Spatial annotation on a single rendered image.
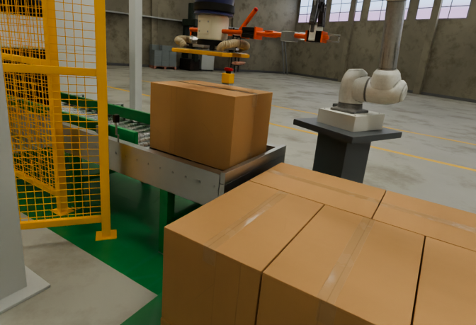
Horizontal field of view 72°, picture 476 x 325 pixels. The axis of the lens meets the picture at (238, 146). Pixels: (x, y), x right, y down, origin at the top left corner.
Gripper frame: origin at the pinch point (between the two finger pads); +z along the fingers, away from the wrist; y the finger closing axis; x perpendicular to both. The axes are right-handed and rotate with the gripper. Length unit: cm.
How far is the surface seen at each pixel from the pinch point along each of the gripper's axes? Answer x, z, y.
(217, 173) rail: -26, 67, 35
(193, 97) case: -55, 36, 20
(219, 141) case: -37, 57, 20
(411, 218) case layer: 57, 72, 9
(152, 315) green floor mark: -31, 127, 72
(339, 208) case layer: 30, 72, 21
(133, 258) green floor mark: -69, 126, 49
